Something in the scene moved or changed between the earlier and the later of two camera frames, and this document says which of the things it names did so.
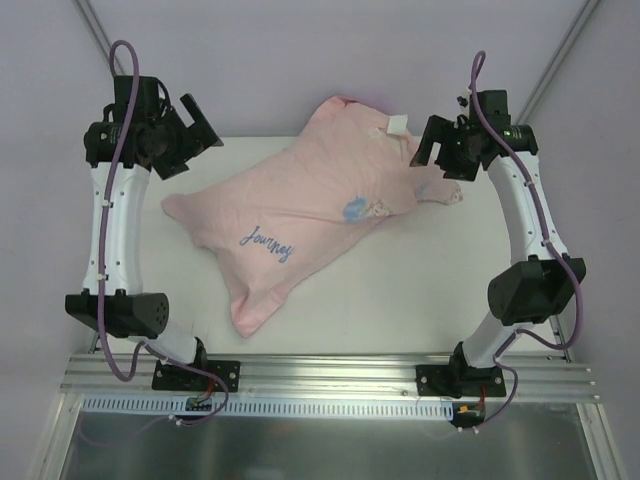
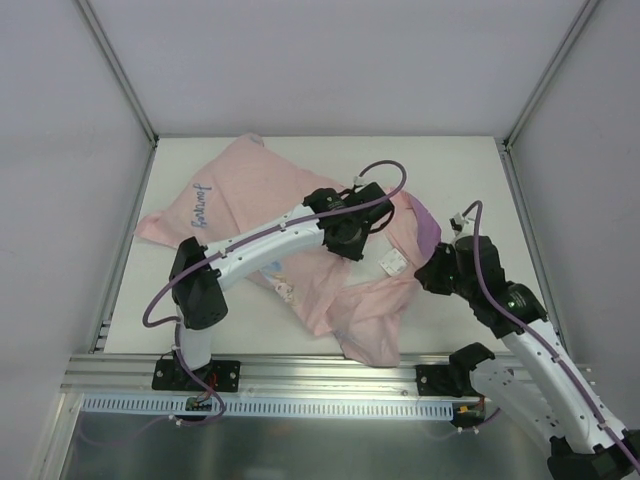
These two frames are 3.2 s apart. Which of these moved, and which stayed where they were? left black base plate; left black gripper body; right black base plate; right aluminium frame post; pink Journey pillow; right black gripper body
Moved: right black gripper body; left black gripper body; pink Journey pillow
Stayed: right aluminium frame post; left black base plate; right black base plate
